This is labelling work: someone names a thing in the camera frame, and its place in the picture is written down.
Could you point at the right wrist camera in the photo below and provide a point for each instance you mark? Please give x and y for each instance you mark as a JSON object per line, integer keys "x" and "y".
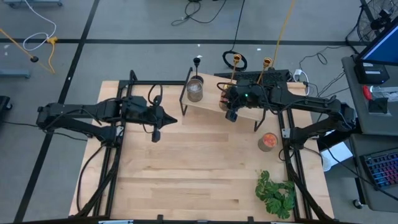
{"x": 231, "y": 115}

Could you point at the large computer monitor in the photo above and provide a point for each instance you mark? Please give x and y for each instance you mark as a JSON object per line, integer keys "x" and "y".
{"x": 384, "y": 46}

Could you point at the white power adapter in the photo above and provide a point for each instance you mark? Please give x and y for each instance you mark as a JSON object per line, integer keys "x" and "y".
{"x": 298, "y": 74}

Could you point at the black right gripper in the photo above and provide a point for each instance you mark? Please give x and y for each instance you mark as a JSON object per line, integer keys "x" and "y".
{"x": 248, "y": 96}

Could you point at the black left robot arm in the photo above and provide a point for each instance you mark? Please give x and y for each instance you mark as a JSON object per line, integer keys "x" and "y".
{"x": 77, "y": 112}

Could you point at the wooden shelf with black legs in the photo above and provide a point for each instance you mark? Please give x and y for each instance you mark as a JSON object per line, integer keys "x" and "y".
{"x": 211, "y": 99}

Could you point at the orange candle jar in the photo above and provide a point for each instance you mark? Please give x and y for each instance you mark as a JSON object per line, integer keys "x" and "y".
{"x": 268, "y": 141}

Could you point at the backlit rainbow keyboard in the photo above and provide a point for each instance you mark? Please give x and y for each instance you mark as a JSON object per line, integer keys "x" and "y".
{"x": 384, "y": 169}

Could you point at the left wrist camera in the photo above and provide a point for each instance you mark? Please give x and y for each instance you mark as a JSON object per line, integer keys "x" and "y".
{"x": 155, "y": 136}

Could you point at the grey keyboard desk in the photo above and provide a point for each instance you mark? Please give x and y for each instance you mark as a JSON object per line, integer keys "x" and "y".
{"x": 373, "y": 199}

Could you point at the black keyboard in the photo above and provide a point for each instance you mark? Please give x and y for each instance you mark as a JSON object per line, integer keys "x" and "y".
{"x": 280, "y": 76}

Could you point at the grey side desk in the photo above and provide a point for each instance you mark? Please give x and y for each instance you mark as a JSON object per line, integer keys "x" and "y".
{"x": 357, "y": 105}

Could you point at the brass candlestick holder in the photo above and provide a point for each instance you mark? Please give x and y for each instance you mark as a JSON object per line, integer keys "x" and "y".
{"x": 237, "y": 58}
{"x": 267, "y": 62}

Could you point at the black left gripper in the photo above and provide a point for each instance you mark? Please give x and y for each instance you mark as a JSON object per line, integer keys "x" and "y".
{"x": 140, "y": 110}

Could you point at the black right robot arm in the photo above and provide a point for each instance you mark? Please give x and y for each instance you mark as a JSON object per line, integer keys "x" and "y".
{"x": 311, "y": 104}

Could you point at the black candlestick holder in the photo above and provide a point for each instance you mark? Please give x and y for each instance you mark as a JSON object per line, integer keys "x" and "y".
{"x": 196, "y": 60}

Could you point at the clear glass candle jar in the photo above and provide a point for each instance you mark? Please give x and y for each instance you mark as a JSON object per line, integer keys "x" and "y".
{"x": 195, "y": 90}

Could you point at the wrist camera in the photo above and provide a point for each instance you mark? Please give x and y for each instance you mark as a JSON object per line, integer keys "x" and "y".
{"x": 231, "y": 115}
{"x": 155, "y": 136}

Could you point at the green potted plant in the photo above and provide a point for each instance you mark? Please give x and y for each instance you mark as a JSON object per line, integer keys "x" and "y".
{"x": 275, "y": 194}

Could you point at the black floor fan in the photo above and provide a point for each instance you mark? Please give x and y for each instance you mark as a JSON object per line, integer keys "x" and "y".
{"x": 370, "y": 21}

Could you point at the brown glass candle jar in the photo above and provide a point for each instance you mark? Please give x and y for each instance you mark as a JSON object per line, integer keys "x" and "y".
{"x": 222, "y": 104}

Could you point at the black desktop box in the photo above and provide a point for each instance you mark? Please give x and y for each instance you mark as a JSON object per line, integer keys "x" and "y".
{"x": 371, "y": 73}

